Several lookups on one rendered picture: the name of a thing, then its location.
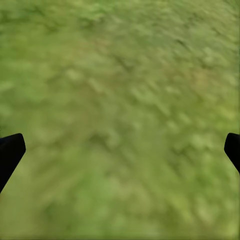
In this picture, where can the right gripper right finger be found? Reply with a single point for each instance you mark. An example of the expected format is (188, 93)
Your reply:
(232, 149)

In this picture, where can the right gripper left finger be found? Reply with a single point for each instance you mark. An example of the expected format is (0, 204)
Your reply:
(12, 149)

